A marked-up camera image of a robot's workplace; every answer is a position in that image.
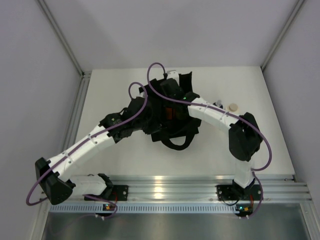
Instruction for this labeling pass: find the orange bottle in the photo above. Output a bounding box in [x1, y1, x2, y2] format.
[165, 107, 176, 121]

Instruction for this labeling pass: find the black canvas bag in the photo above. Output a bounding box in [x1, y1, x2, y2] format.
[142, 72, 202, 151]

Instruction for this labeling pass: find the aluminium frame rail left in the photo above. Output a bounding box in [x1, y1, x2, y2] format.
[36, 0, 92, 152]

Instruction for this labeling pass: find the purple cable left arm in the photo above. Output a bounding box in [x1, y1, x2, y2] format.
[26, 81, 151, 206]

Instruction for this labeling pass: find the beige cream jar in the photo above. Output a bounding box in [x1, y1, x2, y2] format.
[225, 103, 240, 113]

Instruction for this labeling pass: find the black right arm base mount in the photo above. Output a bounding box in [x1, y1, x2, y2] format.
[216, 184, 262, 201]

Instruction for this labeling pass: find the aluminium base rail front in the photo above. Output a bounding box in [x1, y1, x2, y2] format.
[41, 174, 312, 201]

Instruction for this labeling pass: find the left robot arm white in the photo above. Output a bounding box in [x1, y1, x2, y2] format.
[35, 93, 153, 205]

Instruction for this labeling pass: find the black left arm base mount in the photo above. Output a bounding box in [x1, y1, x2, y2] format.
[84, 185, 129, 202]

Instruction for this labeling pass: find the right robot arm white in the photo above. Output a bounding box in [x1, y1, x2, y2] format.
[158, 70, 264, 199]

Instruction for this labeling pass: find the small clear-cap bottle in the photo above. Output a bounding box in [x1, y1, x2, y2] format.
[213, 99, 223, 109]

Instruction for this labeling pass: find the aluminium frame post right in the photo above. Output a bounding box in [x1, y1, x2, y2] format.
[260, 0, 308, 73]

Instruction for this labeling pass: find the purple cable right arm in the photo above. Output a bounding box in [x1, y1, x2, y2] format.
[146, 62, 273, 172]

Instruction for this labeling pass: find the grey slotted cable duct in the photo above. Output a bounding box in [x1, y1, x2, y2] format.
[49, 203, 239, 214]

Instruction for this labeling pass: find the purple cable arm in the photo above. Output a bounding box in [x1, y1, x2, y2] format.
[26, 81, 151, 206]
[146, 62, 273, 172]

